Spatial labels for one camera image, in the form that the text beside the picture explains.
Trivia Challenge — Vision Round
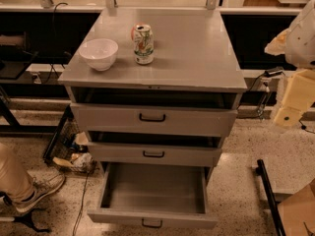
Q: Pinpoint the black power adapter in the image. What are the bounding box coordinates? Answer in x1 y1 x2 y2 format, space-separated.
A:
264 67 284 78

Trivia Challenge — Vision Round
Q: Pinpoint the grey sneaker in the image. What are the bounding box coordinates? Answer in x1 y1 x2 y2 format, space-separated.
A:
13 174 65 213

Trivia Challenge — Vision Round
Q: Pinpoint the grey bottom drawer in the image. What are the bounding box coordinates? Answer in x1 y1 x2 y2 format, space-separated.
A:
88 162 218 229

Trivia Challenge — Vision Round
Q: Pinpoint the black metal frame bar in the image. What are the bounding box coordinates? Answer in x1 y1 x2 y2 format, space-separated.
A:
256 159 286 236

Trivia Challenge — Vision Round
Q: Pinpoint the wire basket with trash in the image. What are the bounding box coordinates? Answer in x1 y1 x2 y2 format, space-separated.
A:
42 106 96 174

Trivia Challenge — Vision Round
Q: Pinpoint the black chair base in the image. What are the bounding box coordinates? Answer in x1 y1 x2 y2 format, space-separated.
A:
0 191 52 234

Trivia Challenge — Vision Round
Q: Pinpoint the grey drawer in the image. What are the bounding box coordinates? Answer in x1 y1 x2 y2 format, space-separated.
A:
71 103 236 137
88 142 221 167
88 162 218 229

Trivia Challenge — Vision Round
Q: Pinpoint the white printed drink can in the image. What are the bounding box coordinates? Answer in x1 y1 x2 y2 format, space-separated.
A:
132 24 154 65

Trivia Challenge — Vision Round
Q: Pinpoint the white bowl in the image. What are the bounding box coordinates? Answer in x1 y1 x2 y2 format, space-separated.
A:
79 38 118 71

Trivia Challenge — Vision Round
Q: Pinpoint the black floor cable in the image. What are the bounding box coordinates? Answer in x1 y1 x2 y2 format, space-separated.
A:
72 167 95 236

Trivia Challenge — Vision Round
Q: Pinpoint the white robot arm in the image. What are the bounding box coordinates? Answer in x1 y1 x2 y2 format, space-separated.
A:
265 0 315 128

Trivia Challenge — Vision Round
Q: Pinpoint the grey top drawer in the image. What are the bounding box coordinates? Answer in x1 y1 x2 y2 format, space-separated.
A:
71 103 236 137

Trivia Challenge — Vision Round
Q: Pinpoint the beige trouser leg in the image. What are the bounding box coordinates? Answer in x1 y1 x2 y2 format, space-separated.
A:
0 144 34 203

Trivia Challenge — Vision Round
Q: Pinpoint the grey drawer cabinet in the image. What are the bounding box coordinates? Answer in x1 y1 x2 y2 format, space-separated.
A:
57 7 248 169

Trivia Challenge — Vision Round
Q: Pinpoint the grey middle drawer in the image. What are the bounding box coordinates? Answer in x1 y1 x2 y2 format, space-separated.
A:
88 142 221 167

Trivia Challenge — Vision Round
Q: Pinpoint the brown cardboard box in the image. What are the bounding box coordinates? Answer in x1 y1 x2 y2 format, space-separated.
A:
278 179 315 236

